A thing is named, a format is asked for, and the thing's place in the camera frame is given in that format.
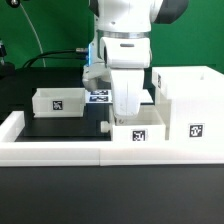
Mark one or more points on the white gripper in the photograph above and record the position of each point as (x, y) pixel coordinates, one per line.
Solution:
(126, 86)

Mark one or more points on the white front drawer tray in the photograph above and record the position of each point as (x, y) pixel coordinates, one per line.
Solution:
(148, 126)

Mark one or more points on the white drawer tray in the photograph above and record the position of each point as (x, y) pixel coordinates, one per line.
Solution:
(148, 126)
(58, 102)

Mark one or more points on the white drawer cabinet box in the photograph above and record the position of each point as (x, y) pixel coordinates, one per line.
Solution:
(190, 100)

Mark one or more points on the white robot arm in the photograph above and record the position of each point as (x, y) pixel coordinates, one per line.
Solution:
(120, 50)

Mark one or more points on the white rear drawer tray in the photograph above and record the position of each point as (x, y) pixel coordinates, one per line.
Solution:
(58, 102)

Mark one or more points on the white marker tag sheet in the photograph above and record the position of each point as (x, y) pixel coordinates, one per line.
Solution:
(105, 96)

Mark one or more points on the black stand left edge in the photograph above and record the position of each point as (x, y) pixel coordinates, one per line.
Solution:
(6, 68)

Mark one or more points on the white U-shaped border frame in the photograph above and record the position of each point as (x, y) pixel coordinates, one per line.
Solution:
(14, 153)

